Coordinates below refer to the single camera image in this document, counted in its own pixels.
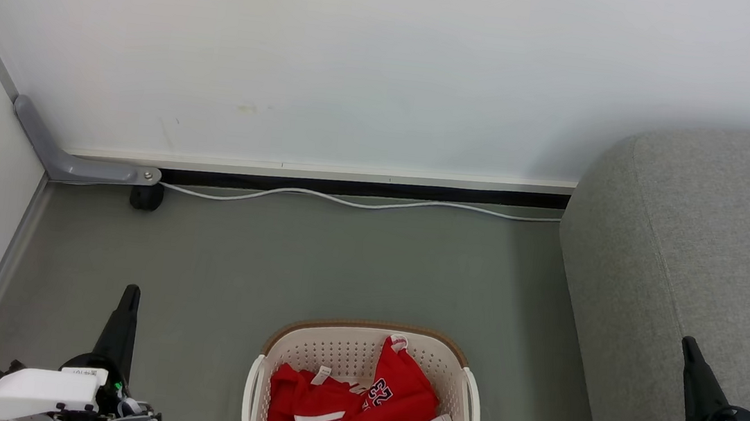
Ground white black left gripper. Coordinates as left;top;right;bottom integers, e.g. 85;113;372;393
0;270;143;421

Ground red and white jersey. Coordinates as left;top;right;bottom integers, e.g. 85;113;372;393
266;323;464;421

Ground grey fabric sofa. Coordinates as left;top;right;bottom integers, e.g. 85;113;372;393
539;108;750;421

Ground black caster wheel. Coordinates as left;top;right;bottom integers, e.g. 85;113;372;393
128;182;166;214

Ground grey metal partition foot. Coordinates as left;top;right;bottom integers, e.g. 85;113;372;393
6;94;169;194

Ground cream perforated laundry basket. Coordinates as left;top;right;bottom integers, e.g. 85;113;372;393
240;308;490;421

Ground black baseboard strip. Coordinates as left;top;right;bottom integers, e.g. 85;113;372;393
158;153;572;227

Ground white floor cable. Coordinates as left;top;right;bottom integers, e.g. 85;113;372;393
157;172;564;238

